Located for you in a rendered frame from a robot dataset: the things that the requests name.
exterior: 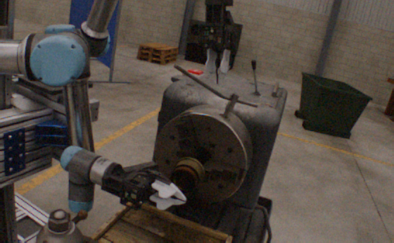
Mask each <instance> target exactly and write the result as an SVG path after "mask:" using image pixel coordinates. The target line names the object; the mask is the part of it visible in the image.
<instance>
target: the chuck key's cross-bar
mask: <svg viewBox="0 0 394 243"><path fill-rule="evenodd" d="M174 68H175V69H177V70H178V71H179V72H181V73H183V74H184V75H185V76H187V77H189V78H191V79H192V80H193V81H195V82H197V83H199V84H200V85H202V86H204V87H205V88H207V89H209V90H210V91H211V92H213V93H214V94H216V95H217V96H219V97H221V98H223V99H226V100H230V101H231V100H232V97H231V96H226V95H224V94H222V93H220V92H218V91H217V90H216V89H214V88H213V87H211V86H210V85H208V84H207V83H205V82H203V81H201V80H199V79H198V78H197V77H195V76H194V75H192V74H191V73H189V72H188V71H186V70H185V69H183V68H182V67H180V66H178V65H177V64H175V65H174ZM236 102H237V103H240V104H245V105H248V106H253V107H256V108H257V107H258V105H257V104H255V103H252V102H249V101H244V100H241V99H237V101H236Z"/></svg>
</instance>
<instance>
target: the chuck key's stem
mask: <svg viewBox="0 0 394 243"><path fill-rule="evenodd" d="M231 97H232V100H231V101H230V100H229V101H228V103H227V106H226V108H225V112H224V114H223V116H222V117H223V118H227V115H228V113H230V112H231V110H232V109H233V107H234V105H235V103H236V101H237V99H238V98H239V94H238V93H236V92H233V94H232V96H231Z"/></svg>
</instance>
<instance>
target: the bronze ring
mask: <svg viewBox="0 0 394 243"><path fill-rule="evenodd" d="M204 176H205V170H204V168H203V166H202V165H201V163H200V162H199V161H198V160H197V159H195V158H190V157H184V158H181V159H179V160H178V162H177V164H176V166H175V168H174V170H173V173H172V176H171V182H172V184H174V185H175V186H177V187H178V188H179V190H180V191H181V192H183V193H187V192H191V191H192V190H193V189H194V188H195V187H197V186H198V184H199V183H201V182H202V180H203V178H204Z"/></svg>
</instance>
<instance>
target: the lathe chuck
mask: <svg viewBox="0 0 394 243"><path fill-rule="evenodd" d="M189 113H190V116H191V120H192V123H193V126H194V130H195V132H196V136H197V138H198V142H199V144H200V147H203V148H204V149H206V150H208V151H209V153H210V155H211V156H212V159H214V160H216V161H219V162H222V163H226V164H228V165H231V166H236V167H239V168H242V169H244V170H245V171H244V174H243V178H242V180H240V179H237V181H236V183H235V184H233V183H229V182H225V181H223V180H220V182H215V181H213V180H210V181H209V182H206V181H203V180H202V182H201V183H199V184H198V186H197V187H195V188H194V189H193V190H192V191H191V192H187V193H183V195H184V197H185V198H186V199H190V200H193V201H197V202H203V203H212V202H216V201H221V200H223V199H226V198H227V197H230V196H231V195H233V194H234V192H235V191H236V190H237V189H238V188H239V187H240V185H241V183H242V182H243V179H244V177H245V176H246V173H247V171H248V168H249V165H250V160H251V145H250V140H249V138H248V135H247V133H246V131H245V130H244V129H243V127H242V126H241V125H240V124H239V122H238V121H237V120H236V119H234V118H233V117H232V116H230V115H229V114H228V115H227V118H228V120H226V119H224V118H223V117H221V116H220V114H222V115H223V114H224V111H222V110H219V109H217V108H213V107H207V106H201V107H195V108H190V109H189V110H186V111H185V112H183V113H181V114H179V115H178V116H176V117H175V118H173V119H172V120H170V121H169V122H168V124H167V125H166V126H165V127H164V128H163V129H162V130H161V132H160V134H159V135H158V138H157V141H156V145H155V160H156V164H158V170H159V171H160V173H162V174H163V175H164V176H165V177H166V178H167V179H169V180H170V179H171V176H172V173H173V170H174V168H175V166H176V164H177V162H178V160H179V159H180V157H179V154H178V151H179V150H181V149H180V147H179V143H178V139H180V138H179V134H178V131H177V128H176V125H177V124H178V123H180V122H181V121H180V119H179V117H180V116H182V115H186V114H189Z"/></svg>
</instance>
